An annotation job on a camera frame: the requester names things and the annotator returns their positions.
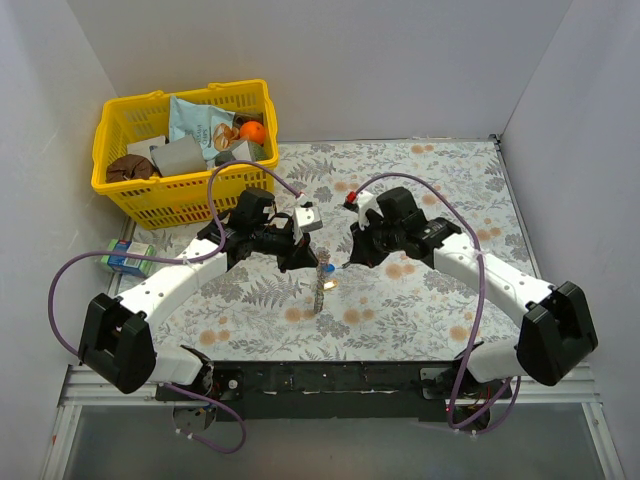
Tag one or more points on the light blue chips bag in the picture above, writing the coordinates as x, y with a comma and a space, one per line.
211, 127

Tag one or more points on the green blue carton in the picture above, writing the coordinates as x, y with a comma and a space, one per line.
124, 258

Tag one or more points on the orange fruit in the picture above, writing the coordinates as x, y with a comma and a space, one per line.
253, 131

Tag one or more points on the yellow key tag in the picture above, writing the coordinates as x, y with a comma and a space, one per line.
330, 285

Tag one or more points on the grey cardboard box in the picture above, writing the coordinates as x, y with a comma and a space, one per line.
179, 157

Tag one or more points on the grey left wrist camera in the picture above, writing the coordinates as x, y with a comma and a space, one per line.
306, 218

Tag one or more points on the white box in basket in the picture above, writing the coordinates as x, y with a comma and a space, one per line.
144, 147

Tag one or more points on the yellow plastic basket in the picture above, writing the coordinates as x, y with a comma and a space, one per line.
161, 202

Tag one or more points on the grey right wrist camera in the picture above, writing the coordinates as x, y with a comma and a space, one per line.
361, 203

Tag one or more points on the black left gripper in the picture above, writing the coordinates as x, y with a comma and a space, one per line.
295, 249

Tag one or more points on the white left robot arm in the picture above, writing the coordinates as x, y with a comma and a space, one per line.
117, 338

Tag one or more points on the aluminium frame rail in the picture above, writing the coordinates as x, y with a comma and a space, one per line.
469, 409

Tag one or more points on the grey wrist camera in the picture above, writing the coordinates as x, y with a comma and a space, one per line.
361, 203
306, 218

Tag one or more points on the brown round bun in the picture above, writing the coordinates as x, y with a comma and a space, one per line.
130, 167

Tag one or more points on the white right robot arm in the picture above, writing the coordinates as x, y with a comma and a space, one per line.
556, 331

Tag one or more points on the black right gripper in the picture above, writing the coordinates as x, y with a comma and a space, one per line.
363, 242

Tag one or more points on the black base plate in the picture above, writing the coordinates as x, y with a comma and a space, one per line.
325, 390

